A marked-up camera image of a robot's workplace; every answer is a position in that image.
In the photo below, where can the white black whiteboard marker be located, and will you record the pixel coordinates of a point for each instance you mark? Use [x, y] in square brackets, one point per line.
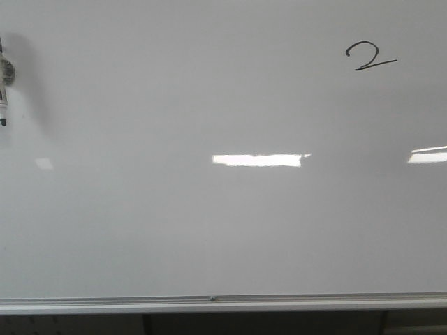
[7, 78]

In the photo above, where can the white whiteboard with aluminium frame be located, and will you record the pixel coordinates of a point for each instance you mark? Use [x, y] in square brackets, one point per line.
[186, 156]

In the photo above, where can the dark cabinet under whiteboard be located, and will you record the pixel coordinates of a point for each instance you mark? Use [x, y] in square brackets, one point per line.
[418, 321]

